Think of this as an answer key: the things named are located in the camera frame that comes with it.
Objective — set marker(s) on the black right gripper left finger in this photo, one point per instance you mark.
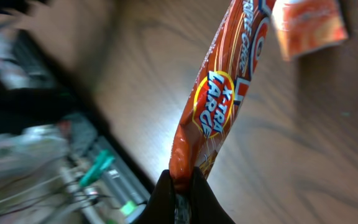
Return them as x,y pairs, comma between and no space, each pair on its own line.
160,208

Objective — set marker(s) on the orange Kleenex tissue pack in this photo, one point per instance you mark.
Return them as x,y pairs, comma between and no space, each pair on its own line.
305,26

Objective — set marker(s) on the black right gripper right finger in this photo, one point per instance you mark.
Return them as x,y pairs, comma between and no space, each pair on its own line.
205,208

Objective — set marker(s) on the red Toto chocolate bar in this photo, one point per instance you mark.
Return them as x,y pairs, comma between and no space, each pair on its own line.
219,90

